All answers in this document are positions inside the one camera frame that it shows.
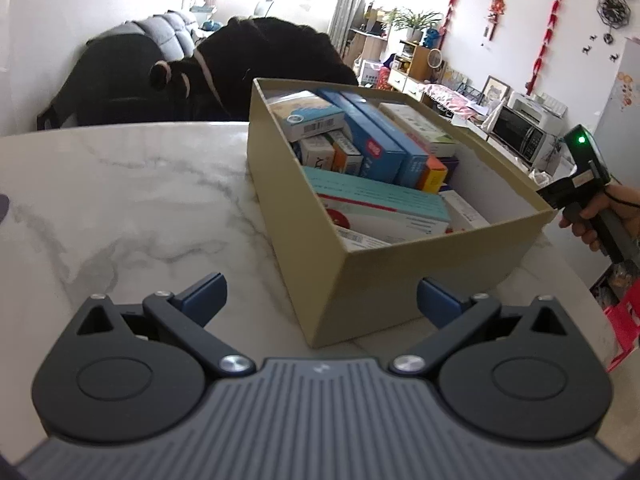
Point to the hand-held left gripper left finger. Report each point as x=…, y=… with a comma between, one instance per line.
x=205, y=300

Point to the purple box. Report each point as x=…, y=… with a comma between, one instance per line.
x=452, y=167

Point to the white marble desktop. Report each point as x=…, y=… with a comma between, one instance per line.
x=125, y=185

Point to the deer wall clock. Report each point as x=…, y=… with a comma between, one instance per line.
x=614, y=7

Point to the grey sofa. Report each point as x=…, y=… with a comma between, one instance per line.
x=165, y=30

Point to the potted green plant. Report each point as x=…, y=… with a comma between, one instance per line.
x=415, y=22

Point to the large teal box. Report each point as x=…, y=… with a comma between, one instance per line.
x=380, y=195

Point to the white refrigerator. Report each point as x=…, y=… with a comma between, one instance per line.
x=627, y=90

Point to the round white fan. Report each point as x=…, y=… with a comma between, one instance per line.
x=435, y=59

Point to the blue cartoon medicine box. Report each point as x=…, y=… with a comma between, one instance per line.
x=365, y=135

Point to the grey curtain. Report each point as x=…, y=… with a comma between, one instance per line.
x=350, y=0

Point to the framed picture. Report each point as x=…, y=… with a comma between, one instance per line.
x=496, y=92

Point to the person's right hand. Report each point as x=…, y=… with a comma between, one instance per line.
x=607, y=200

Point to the wooden shelf cabinet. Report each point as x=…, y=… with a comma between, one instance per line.
x=417, y=62

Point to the white low cabinet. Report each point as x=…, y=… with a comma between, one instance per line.
x=400, y=77

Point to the dark green chair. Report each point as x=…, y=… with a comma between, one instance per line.
x=115, y=80

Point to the black phone stand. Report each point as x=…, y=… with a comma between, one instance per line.
x=3, y=207

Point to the white green medicine box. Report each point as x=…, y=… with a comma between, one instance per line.
x=420, y=127

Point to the beige cardboard box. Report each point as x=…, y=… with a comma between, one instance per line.
x=400, y=280

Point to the black fleece coat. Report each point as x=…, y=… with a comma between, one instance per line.
x=260, y=60

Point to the black microwave oven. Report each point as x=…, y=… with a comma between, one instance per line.
x=515, y=132

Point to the yellow orange medicine box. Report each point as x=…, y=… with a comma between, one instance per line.
x=434, y=175

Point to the plain blue medicine box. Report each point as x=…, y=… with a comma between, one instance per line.
x=400, y=132

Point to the small orange white box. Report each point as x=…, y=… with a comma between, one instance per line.
x=347, y=157

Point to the small yellow white box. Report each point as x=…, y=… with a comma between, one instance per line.
x=317, y=155

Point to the plain white medicine box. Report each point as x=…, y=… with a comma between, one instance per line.
x=465, y=210

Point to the pink patterned cloth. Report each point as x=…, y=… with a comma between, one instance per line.
x=445, y=95

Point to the white barcode box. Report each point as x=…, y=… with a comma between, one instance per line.
x=360, y=239

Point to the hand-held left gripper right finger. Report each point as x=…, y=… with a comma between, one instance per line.
x=440, y=302

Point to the white printer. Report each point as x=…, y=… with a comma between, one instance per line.
x=540, y=110

